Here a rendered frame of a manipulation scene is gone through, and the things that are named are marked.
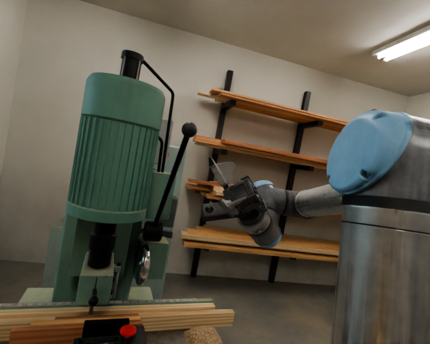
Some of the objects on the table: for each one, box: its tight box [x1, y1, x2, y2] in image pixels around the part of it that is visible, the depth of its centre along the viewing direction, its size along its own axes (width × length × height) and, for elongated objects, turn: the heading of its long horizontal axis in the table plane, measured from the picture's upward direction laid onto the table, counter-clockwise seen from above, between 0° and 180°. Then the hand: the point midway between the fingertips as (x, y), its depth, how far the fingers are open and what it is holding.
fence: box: [0, 298, 213, 311], centre depth 69 cm, size 60×2×6 cm, turn 34°
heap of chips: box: [183, 326, 224, 344], centre depth 66 cm, size 9×14×4 cm, turn 124°
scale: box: [0, 298, 198, 307], centre depth 68 cm, size 50×1×1 cm, turn 34°
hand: (211, 177), depth 63 cm, fingers open, 14 cm apart
